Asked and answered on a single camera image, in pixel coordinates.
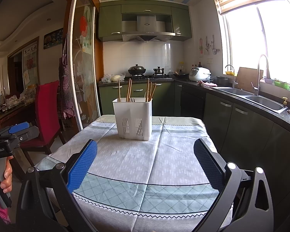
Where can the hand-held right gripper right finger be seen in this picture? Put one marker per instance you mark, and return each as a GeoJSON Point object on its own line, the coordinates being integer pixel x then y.
{"type": "Point", "coordinates": [207, 164]}

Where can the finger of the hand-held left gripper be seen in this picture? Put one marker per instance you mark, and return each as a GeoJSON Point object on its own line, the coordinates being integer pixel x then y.
{"type": "Point", "coordinates": [18, 128]}
{"type": "Point", "coordinates": [30, 133]}

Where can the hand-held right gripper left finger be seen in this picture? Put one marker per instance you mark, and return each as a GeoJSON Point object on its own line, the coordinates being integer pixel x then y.
{"type": "Point", "coordinates": [83, 166]}

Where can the white plastic utensil holder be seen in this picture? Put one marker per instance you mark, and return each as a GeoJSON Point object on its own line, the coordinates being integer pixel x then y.
{"type": "Point", "coordinates": [133, 120]}

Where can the light bamboo chopstick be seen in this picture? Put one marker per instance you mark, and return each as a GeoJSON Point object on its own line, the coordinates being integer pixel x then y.
{"type": "Point", "coordinates": [128, 89]}
{"type": "Point", "coordinates": [119, 90]}

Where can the person's left hand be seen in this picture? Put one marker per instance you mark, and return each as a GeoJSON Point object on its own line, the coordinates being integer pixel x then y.
{"type": "Point", "coordinates": [7, 174]}

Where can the cluttered dining table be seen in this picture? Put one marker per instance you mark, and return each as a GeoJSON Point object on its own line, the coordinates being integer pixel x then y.
{"type": "Point", "coordinates": [14, 104]}

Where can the red covered chair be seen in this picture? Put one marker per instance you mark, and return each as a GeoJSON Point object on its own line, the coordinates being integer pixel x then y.
{"type": "Point", "coordinates": [47, 111]}

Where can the dark base cabinets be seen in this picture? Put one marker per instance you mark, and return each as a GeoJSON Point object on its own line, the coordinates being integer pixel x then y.
{"type": "Point", "coordinates": [244, 130]}

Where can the checked apron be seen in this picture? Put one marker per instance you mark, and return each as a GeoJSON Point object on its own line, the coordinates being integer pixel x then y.
{"type": "Point", "coordinates": [66, 89]}

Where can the patterned tablecloth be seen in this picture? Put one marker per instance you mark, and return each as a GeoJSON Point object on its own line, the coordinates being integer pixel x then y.
{"type": "Point", "coordinates": [147, 162]}

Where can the white calligraphy poster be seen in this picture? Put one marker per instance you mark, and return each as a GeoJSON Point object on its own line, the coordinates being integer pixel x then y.
{"type": "Point", "coordinates": [30, 62]}

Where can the green base cabinets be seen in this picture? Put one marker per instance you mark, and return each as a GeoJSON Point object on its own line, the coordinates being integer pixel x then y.
{"type": "Point", "coordinates": [164, 99]}

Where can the pink cloth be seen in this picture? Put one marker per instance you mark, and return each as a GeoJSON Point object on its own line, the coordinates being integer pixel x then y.
{"type": "Point", "coordinates": [207, 84]}

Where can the dark cooking pot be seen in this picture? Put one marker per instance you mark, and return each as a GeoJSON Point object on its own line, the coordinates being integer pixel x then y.
{"type": "Point", "coordinates": [222, 81]}

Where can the flowered glass sliding door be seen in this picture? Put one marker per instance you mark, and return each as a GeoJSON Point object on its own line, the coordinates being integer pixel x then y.
{"type": "Point", "coordinates": [85, 65]}

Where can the small steel faucet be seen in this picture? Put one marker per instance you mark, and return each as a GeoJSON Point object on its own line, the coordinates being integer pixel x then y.
{"type": "Point", "coordinates": [233, 79]}

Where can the white rice cooker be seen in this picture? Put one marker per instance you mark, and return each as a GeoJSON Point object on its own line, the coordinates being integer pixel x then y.
{"type": "Point", "coordinates": [199, 74]}

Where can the tall steel faucet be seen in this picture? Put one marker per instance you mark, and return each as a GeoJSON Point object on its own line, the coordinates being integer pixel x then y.
{"type": "Point", "coordinates": [257, 87]}

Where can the black frying pan with lid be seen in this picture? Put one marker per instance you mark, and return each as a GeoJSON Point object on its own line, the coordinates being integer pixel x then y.
{"type": "Point", "coordinates": [181, 74]}

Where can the yellow sponge holder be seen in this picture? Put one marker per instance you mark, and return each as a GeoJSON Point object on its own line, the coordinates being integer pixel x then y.
{"type": "Point", "coordinates": [229, 73]}

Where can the white plastic bag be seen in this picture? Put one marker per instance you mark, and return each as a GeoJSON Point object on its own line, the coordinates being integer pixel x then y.
{"type": "Point", "coordinates": [113, 77]}

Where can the white spoon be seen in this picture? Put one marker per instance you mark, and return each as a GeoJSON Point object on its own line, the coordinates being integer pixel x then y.
{"type": "Point", "coordinates": [145, 94]}

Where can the wooden cutting board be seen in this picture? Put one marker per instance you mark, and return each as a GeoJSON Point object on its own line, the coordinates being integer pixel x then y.
{"type": "Point", "coordinates": [246, 78]}

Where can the soap dispenser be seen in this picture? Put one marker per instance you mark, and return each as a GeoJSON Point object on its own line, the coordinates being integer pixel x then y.
{"type": "Point", "coordinates": [284, 101]}

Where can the condiment bottles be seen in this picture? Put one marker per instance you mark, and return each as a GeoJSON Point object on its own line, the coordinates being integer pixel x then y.
{"type": "Point", "coordinates": [197, 65]}

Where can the gas stove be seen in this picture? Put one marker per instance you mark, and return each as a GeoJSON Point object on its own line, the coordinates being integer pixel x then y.
{"type": "Point", "coordinates": [159, 76]}

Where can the small black pot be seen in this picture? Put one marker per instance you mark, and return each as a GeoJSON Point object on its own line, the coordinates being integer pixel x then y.
{"type": "Point", "coordinates": [158, 70]}

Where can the green drain basket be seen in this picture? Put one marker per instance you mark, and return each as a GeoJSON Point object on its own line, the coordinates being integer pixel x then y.
{"type": "Point", "coordinates": [280, 84]}

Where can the black wok with lid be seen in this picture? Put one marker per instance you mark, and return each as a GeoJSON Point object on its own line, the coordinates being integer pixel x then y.
{"type": "Point", "coordinates": [137, 70]}

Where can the hanging kitchen tools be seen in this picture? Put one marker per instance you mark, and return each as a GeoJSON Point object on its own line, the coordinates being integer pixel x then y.
{"type": "Point", "coordinates": [209, 44]}

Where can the window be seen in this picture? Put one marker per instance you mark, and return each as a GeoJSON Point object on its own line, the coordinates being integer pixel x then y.
{"type": "Point", "coordinates": [275, 41]}

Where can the steel range hood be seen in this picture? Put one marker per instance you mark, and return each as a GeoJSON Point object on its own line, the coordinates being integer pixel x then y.
{"type": "Point", "coordinates": [147, 27]}

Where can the dark wall poster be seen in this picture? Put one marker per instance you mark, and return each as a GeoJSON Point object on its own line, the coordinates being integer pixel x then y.
{"type": "Point", "coordinates": [53, 38]}

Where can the wall outlet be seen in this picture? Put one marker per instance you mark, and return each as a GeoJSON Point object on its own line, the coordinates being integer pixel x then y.
{"type": "Point", "coordinates": [210, 61]}

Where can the green wall cabinets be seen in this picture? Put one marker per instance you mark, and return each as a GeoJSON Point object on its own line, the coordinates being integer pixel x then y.
{"type": "Point", "coordinates": [181, 21]}

